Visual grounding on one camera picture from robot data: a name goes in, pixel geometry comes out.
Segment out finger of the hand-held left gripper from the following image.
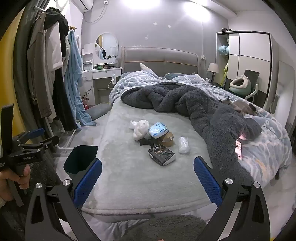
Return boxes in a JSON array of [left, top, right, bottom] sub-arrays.
[[18, 136, 60, 151], [16, 128, 45, 144]]

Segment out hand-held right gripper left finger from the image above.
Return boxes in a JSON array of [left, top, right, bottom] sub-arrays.
[[24, 159, 102, 241]]

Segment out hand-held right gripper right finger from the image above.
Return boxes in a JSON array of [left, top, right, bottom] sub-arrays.
[[194, 156, 271, 241]]

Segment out dark teal trash bin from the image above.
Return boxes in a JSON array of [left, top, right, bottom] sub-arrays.
[[63, 145, 99, 174]]

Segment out clear plastic wrapper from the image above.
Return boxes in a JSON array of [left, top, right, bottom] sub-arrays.
[[178, 137, 190, 154]]

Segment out black wipes pack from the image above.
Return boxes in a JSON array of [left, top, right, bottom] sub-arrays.
[[148, 144, 176, 166]]

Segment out brown tape roll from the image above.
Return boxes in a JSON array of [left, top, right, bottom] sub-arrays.
[[158, 132, 174, 147]]

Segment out blue tissue pack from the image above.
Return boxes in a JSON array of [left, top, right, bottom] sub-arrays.
[[148, 122, 169, 139]]

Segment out white cloth wad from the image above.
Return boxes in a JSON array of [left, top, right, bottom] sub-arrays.
[[133, 120, 149, 141]]

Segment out person's left hand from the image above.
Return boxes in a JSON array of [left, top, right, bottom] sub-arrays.
[[0, 165, 31, 205]]

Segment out white clothes rack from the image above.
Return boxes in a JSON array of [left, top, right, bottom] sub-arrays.
[[54, 128, 77, 154]]

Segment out black hanging garment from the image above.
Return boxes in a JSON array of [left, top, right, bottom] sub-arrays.
[[52, 67, 78, 131]]

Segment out smartphone with lit screen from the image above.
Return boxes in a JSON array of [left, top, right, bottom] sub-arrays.
[[235, 139, 243, 160]]

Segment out grey floor cushion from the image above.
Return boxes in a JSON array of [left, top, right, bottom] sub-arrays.
[[87, 104, 111, 120]]

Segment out olive grey jacket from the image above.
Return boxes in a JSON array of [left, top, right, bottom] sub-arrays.
[[26, 13, 52, 118]]

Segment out grey shaggy rug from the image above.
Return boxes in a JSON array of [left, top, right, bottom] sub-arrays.
[[120, 214, 206, 241]]

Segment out blue patterned duvet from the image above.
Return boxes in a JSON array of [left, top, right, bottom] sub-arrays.
[[109, 70, 292, 186]]

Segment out dark grey fleece blanket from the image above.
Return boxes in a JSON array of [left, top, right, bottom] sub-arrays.
[[121, 82, 263, 186]]

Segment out grey cat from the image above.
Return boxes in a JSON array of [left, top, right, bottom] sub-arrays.
[[218, 96, 258, 116]]

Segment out cream fluffy garment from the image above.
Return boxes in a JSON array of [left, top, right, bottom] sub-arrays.
[[60, 35, 70, 72]]

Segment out white vanity desk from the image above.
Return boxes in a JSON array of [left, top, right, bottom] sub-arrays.
[[81, 44, 122, 105]]

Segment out white t-shirt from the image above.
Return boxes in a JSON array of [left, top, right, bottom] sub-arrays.
[[44, 23, 64, 72]]

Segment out green and cream cat bed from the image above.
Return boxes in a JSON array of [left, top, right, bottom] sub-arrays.
[[229, 75, 252, 96]]

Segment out yellow green cloth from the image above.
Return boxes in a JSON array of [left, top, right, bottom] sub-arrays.
[[221, 64, 228, 87]]

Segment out blue pillow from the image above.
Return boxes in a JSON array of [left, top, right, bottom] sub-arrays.
[[165, 73, 188, 80]]

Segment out dark hooded jacket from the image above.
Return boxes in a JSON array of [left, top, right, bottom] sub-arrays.
[[44, 6, 70, 58]]

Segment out small glass vanity lamp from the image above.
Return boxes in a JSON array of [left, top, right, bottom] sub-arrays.
[[110, 46, 119, 68]]

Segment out bedside table lamp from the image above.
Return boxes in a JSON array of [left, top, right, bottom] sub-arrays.
[[207, 62, 220, 82]]

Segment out black and white chair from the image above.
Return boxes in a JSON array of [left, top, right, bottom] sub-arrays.
[[243, 70, 260, 102]]

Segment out pale grey pillow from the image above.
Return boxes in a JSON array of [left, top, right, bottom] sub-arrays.
[[139, 63, 160, 75]]

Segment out grey upholstered bed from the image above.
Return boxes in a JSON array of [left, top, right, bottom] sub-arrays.
[[81, 46, 293, 223]]

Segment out white sliding door wardrobe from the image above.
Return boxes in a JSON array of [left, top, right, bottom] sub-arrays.
[[216, 31, 272, 109]]

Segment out white air conditioner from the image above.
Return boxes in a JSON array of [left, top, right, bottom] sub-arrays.
[[72, 0, 94, 11]]

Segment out round wall mirror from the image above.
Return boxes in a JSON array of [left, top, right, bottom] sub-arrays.
[[95, 32, 119, 60]]

